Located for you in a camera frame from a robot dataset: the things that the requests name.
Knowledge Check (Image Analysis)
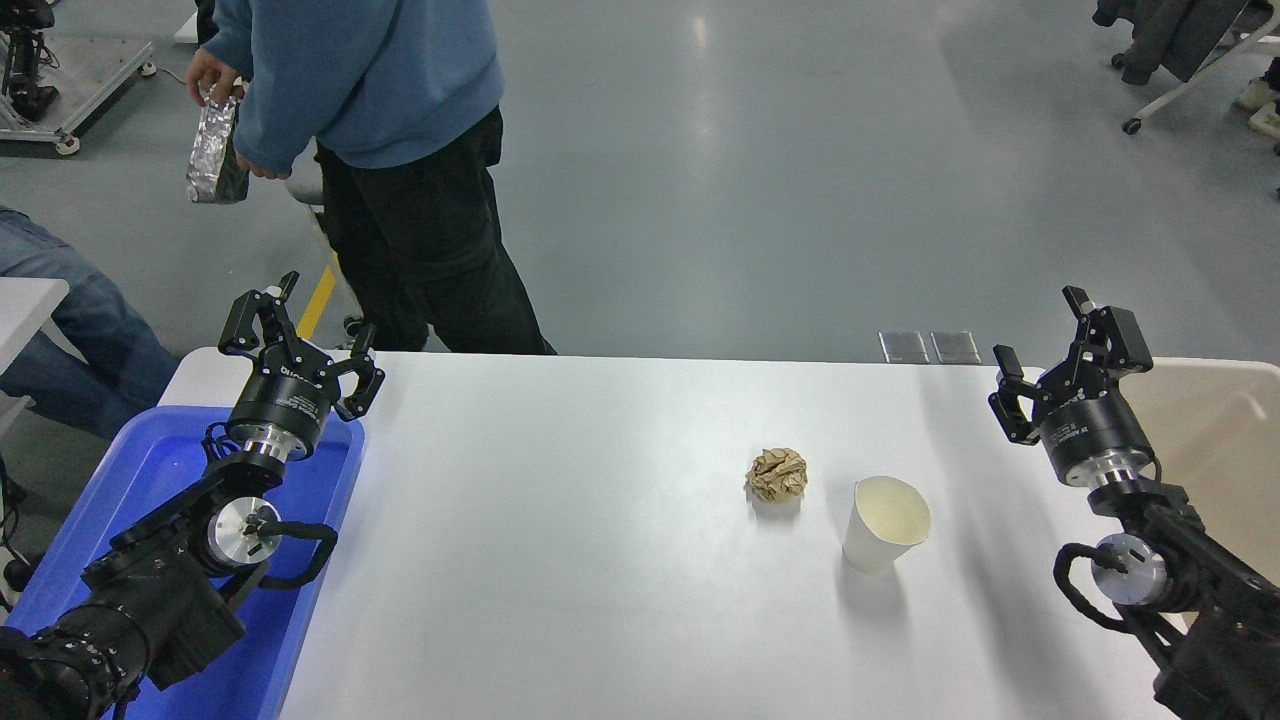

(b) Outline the dark garment on rack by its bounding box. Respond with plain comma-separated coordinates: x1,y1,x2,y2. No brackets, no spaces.
1092,0,1251,86

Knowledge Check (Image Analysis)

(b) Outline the large pale plastic bin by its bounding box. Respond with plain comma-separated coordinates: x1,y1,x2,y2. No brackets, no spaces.
1115,357,1280,591

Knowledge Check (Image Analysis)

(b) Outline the crumpled tan paper ball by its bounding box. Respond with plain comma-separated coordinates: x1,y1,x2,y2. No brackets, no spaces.
745,447,809,503

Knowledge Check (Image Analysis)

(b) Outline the blue plastic tray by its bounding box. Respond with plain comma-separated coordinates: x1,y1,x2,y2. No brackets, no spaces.
5,405,366,720

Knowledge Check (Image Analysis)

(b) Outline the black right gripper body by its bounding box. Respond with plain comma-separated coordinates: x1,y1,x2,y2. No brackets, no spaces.
1040,386,1155,481

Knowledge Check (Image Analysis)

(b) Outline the black equipment on cart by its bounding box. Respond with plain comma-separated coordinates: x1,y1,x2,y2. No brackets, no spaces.
0,0,59,123

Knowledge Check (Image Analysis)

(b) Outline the small white side table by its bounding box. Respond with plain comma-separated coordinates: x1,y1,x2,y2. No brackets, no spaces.
0,277,71,376

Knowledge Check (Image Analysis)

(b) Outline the white wheeled rack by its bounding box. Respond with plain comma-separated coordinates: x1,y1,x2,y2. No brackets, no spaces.
1122,10,1280,136

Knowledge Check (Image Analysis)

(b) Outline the person's right hand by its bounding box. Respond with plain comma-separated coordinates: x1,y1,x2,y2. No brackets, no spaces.
187,47,246,107

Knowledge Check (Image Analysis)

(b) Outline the aluminium frame cart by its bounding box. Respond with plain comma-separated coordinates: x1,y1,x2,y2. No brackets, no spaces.
0,38,156,156

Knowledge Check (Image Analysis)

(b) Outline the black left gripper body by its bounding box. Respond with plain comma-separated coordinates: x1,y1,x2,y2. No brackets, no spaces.
230,352,338,448

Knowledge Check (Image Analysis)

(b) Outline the seated person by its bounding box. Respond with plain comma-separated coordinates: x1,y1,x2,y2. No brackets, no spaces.
0,205,183,441

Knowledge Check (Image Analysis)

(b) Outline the white paper cup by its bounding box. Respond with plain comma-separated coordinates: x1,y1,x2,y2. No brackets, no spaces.
842,476,933,575

